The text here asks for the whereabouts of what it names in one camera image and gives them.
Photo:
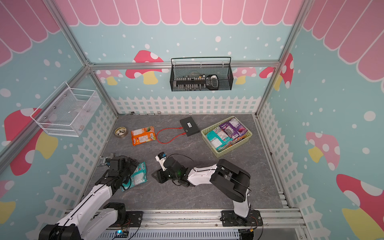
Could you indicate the purple candy bag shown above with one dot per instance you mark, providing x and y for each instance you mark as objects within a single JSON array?
[{"x": 233, "y": 128}]

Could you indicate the orange candy bag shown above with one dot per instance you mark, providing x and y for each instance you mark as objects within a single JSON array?
[{"x": 143, "y": 135}]

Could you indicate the black box device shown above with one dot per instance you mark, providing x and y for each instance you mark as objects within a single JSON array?
[{"x": 189, "y": 126}]

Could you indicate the green plastic basket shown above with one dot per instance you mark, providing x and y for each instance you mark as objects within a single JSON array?
[{"x": 234, "y": 144}]

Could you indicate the white wire wall basket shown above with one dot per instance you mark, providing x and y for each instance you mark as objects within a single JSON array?
[{"x": 67, "y": 111}]

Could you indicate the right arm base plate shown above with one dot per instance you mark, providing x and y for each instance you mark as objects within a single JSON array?
[{"x": 230, "y": 219}]

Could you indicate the black wire wall basket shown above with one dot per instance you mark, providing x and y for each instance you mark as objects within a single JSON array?
[{"x": 201, "y": 74}]

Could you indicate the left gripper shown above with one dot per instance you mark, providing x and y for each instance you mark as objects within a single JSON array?
[{"x": 132, "y": 167}]

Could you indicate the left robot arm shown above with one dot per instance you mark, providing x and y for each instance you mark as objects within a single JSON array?
[{"x": 91, "y": 217}]

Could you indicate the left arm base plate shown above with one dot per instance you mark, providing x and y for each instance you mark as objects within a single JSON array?
[{"x": 132, "y": 219}]

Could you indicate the green circuit board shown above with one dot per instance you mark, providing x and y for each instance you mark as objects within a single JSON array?
[{"x": 121, "y": 234}]

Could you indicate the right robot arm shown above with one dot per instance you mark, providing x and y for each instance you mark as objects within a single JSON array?
[{"x": 230, "y": 179}]

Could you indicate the aluminium front rail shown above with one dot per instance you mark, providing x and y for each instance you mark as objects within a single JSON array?
[{"x": 210, "y": 219}]

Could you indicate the teal mint candy bag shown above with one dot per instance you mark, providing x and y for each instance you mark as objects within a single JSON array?
[{"x": 218, "y": 139}]

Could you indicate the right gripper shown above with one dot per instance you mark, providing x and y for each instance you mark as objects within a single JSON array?
[{"x": 159, "y": 176}]

